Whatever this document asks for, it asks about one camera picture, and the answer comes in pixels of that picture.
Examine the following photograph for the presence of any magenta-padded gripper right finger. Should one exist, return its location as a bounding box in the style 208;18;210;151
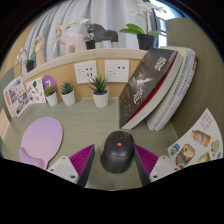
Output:
133;143;181;187

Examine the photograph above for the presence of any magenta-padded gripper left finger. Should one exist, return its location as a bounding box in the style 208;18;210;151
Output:
45;143;96;188

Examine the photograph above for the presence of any black computer mouse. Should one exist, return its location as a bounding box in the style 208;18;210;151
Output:
100;130;136;174

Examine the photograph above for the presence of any pink purple mouse pad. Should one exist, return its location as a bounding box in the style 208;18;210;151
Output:
18;116;64;170

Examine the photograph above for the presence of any white card with colourful stickers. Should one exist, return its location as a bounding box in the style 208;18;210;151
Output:
166;108;224;170

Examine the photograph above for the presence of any light green succulent white pot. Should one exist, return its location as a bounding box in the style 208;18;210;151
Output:
43;85;59;108

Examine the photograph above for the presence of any dark green succulent white pot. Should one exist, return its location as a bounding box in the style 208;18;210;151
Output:
59;81;76;107

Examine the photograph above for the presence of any beige card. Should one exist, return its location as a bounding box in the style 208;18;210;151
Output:
0;107;11;141

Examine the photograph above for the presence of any cream book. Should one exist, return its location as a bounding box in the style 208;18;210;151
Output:
145;46;193;132

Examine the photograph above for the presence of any spiky succulent white pot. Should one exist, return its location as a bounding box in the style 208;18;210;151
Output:
87;74;111;109

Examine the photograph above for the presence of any black book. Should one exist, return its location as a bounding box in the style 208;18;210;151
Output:
118;48;184;131

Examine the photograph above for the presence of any white card with small pictures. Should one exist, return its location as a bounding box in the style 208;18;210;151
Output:
24;77;47;104

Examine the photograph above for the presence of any red-edged photo magazine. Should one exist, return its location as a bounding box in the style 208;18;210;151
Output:
3;75;31;119

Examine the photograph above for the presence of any purple round disc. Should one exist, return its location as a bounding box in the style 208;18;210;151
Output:
42;74;58;96

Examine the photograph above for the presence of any white book with printed spine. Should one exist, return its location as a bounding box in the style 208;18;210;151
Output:
153;49;199;132

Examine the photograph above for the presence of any olive desk partition panel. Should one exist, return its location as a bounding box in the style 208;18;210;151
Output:
164;16;224;138
0;66;16;111

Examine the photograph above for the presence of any small white orchid black pot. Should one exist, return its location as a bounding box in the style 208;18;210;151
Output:
14;46;38;73

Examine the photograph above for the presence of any light wooden desk shelf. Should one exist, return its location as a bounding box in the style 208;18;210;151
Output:
13;48;149;101

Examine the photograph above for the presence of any wooden hand model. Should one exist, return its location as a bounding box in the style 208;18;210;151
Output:
31;34;46;66

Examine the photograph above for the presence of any tall white orchid black pot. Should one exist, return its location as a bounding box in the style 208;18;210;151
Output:
118;2;168;52

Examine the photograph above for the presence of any pink horse figure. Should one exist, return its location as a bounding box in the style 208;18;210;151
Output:
63;32;87;55

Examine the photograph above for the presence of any dark-framed window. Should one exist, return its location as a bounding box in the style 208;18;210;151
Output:
151;0;174;48

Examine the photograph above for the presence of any dark grey horse figure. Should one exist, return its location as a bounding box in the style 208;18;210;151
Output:
87;23;119;44

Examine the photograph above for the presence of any light grey curtain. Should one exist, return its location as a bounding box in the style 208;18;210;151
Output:
24;0;161;68

